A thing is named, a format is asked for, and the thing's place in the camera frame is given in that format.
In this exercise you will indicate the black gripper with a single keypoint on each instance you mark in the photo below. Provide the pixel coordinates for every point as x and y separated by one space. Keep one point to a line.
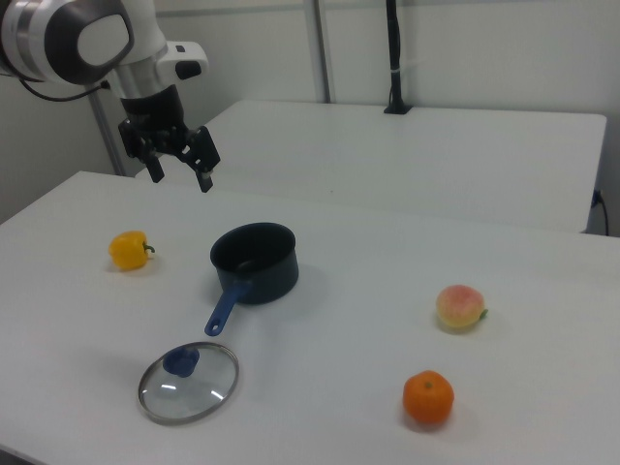
152 109

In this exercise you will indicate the glass lid with blue knob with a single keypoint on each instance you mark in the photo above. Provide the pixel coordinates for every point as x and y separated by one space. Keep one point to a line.
181 361

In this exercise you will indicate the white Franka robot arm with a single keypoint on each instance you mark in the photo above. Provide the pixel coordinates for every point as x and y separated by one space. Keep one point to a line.
104 36

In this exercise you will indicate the yellow bell pepper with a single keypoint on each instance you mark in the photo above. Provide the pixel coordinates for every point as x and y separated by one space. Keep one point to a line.
127 251

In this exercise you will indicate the dark blue saucepan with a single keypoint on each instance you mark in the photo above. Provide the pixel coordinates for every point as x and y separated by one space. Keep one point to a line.
261 286

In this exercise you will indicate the white table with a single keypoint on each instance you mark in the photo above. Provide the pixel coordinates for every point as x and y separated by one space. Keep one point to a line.
412 160

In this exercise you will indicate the pink yellow peach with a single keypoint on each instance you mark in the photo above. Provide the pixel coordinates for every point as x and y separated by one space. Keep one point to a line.
459 309

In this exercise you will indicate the orange mandarin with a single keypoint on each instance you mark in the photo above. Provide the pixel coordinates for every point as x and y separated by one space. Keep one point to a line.
428 397

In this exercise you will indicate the silver wall frame post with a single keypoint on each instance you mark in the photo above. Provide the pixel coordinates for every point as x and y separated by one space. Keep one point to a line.
323 48

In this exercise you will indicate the black camera stand pole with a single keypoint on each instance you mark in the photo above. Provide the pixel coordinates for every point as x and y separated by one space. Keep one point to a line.
396 58

